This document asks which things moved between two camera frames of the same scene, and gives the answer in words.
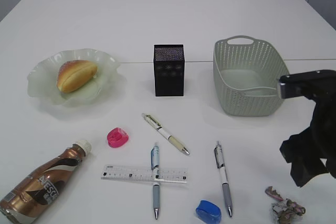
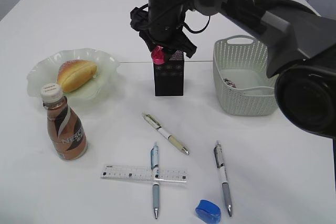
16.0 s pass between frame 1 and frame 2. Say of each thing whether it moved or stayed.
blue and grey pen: stayed
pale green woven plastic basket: stayed
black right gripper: moved
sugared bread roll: stayed
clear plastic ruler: stayed
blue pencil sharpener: stayed
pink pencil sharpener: moved
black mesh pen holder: stayed
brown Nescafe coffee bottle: moved
